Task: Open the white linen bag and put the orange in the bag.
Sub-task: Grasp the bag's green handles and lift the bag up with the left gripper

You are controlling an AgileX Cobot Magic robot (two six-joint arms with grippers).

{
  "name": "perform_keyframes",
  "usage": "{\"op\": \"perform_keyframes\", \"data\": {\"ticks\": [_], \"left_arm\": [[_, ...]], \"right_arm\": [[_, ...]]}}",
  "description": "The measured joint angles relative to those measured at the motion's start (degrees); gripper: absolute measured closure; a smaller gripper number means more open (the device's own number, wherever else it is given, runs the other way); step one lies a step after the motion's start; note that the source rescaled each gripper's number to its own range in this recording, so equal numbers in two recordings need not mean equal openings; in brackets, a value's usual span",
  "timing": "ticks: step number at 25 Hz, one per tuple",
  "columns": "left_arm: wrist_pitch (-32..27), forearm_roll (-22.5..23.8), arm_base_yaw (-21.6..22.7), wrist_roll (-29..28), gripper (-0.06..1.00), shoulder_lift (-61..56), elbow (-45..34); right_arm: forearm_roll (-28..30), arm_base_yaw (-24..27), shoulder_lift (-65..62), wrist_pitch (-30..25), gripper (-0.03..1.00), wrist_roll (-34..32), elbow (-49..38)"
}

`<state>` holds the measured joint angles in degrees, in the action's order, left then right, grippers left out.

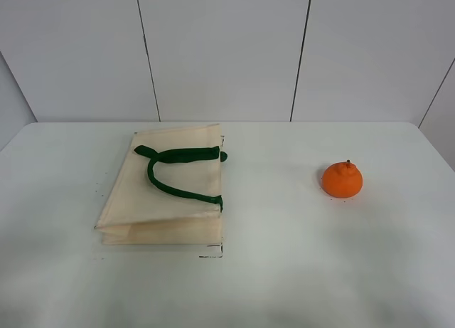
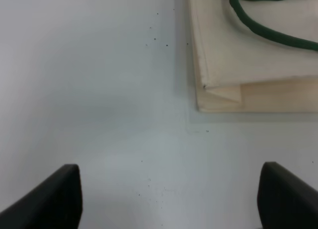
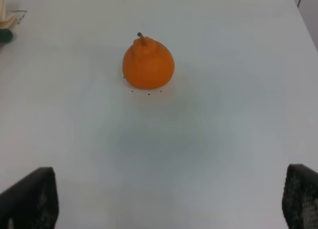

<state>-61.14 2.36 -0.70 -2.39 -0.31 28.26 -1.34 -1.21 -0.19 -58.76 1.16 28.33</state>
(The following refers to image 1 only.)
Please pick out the white linen bag green handles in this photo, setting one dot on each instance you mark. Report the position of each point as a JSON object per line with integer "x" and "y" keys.
{"x": 168, "y": 191}

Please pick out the orange fruit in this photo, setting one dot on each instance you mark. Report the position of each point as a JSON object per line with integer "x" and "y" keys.
{"x": 342, "y": 180}

